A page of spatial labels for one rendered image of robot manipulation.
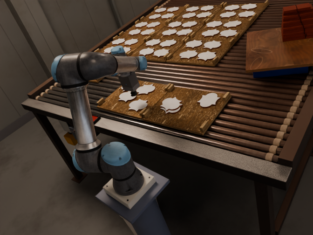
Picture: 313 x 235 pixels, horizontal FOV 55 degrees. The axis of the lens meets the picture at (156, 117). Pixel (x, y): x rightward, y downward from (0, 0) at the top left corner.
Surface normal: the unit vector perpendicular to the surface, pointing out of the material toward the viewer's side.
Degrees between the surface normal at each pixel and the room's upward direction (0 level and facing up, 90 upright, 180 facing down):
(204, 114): 0
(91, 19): 90
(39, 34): 90
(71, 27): 90
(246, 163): 0
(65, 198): 0
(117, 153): 10
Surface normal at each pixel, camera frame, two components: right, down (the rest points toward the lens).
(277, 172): -0.26, -0.77
